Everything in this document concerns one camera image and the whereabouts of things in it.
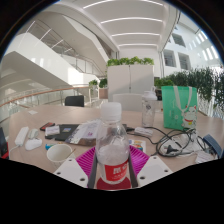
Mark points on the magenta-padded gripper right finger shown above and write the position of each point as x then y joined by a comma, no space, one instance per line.
139,160

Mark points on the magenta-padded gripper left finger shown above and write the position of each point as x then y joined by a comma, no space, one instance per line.
85,161

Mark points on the clear red-labelled water bottle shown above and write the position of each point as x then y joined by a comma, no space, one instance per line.
112,146

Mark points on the colourful sticker sheet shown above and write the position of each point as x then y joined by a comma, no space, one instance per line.
138,145

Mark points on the gold spoon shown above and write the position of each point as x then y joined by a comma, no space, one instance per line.
71,153

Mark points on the white ribbed cup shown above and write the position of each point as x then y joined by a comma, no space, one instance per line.
58,156

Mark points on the printed booklet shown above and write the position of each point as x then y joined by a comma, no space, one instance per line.
85,133

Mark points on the black notebook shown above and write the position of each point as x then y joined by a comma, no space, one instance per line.
65,133

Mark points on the white card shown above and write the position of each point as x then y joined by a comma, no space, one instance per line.
52,130

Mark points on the small red-black case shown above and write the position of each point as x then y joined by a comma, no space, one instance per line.
47,126

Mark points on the tall clear drink bottle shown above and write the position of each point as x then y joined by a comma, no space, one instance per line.
148,109

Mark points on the white computer mouse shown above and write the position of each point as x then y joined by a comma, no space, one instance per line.
33,144

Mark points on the small white charger block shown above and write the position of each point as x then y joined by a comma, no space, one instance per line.
33,133

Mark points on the white chair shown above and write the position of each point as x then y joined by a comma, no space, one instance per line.
127,102

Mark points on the black office chair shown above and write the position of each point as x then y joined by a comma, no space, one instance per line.
74,101

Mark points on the green tote bag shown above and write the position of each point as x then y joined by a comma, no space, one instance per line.
178,106

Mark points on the white power strip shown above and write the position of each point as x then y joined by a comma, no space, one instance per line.
21,136

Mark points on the white paper sheet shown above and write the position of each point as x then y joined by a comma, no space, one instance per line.
32,112

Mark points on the potted plants in wooden planter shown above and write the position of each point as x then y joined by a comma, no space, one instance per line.
98,87

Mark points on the white cabinet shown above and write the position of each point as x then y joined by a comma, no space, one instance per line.
130,80

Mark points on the red chair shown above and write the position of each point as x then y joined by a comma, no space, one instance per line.
3,144

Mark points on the row of green hedge plants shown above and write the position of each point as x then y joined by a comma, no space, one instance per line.
196,83

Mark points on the green plants atop cabinet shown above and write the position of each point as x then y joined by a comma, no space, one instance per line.
130,61

